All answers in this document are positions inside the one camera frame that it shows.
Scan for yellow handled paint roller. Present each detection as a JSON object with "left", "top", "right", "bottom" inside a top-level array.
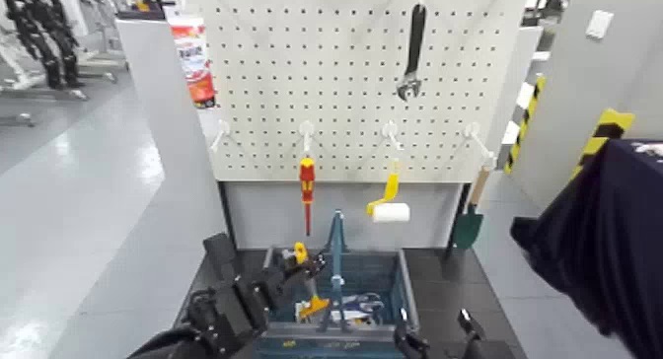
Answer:
[{"left": 365, "top": 160, "right": 412, "bottom": 225}]

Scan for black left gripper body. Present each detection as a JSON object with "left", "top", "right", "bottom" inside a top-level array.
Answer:
[{"left": 209, "top": 266, "right": 294, "bottom": 354}]

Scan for yellow black hazard post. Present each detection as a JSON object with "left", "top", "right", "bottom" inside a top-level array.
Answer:
[
  {"left": 502, "top": 74, "right": 549, "bottom": 177},
  {"left": 568, "top": 108, "right": 637, "bottom": 182}
]

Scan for white pegboard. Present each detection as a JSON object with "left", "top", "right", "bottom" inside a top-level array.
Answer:
[{"left": 185, "top": 0, "right": 529, "bottom": 184}]

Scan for black pegboard stand leg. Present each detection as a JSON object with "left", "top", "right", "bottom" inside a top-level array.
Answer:
[
  {"left": 443, "top": 182, "right": 474, "bottom": 262},
  {"left": 218, "top": 181, "right": 239, "bottom": 250}
]

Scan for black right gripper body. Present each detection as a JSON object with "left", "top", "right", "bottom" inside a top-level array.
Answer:
[{"left": 413, "top": 335, "right": 517, "bottom": 359}]

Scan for black humanoid robot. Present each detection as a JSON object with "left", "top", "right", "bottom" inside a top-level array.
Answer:
[{"left": 0, "top": 0, "right": 88, "bottom": 91}]

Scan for dark navy cloth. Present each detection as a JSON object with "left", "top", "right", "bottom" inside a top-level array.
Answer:
[{"left": 509, "top": 138, "right": 663, "bottom": 359}]

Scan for white pegboard hook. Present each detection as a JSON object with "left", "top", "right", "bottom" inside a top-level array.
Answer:
[
  {"left": 208, "top": 119, "right": 232, "bottom": 156},
  {"left": 463, "top": 120, "right": 498, "bottom": 170},
  {"left": 381, "top": 119, "right": 405, "bottom": 153},
  {"left": 298, "top": 119, "right": 317, "bottom": 158}
]

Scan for white wall switch plate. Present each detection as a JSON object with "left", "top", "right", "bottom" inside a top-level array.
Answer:
[{"left": 585, "top": 9, "right": 616, "bottom": 40}]

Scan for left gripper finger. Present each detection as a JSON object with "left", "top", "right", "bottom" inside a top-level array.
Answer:
[
  {"left": 289, "top": 252, "right": 330, "bottom": 280},
  {"left": 276, "top": 271, "right": 315, "bottom": 307}
]

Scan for black adjustable wrench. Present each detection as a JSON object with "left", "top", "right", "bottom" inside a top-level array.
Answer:
[{"left": 395, "top": 3, "right": 428, "bottom": 102}]

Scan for red white banner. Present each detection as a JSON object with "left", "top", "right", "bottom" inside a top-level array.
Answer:
[{"left": 166, "top": 11, "right": 218, "bottom": 109}]

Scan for red yellow screwdriver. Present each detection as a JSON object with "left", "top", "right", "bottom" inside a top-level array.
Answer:
[{"left": 298, "top": 156, "right": 318, "bottom": 238}]

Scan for blue plastic crate with handle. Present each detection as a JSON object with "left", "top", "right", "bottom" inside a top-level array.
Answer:
[{"left": 249, "top": 208, "right": 420, "bottom": 359}]

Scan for grey partition panel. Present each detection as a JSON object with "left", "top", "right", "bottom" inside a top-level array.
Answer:
[{"left": 114, "top": 17, "right": 232, "bottom": 359}]

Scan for green trowel wooden handle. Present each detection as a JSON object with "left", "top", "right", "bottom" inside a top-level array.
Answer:
[{"left": 451, "top": 165, "right": 492, "bottom": 251}]

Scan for white blue tools pack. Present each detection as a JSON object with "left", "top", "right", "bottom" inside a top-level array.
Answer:
[{"left": 294, "top": 291, "right": 386, "bottom": 326}]

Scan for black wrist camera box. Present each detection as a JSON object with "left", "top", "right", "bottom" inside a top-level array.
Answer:
[{"left": 202, "top": 232, "right": 243, "bottom": 283}]

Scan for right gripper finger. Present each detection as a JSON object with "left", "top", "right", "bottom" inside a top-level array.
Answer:
[
  {"left": 455, "top": 304, "right": 484, "bottom": 340},
  {"left": 391, "top": 304, "right": 429, "bottom": 359}
]

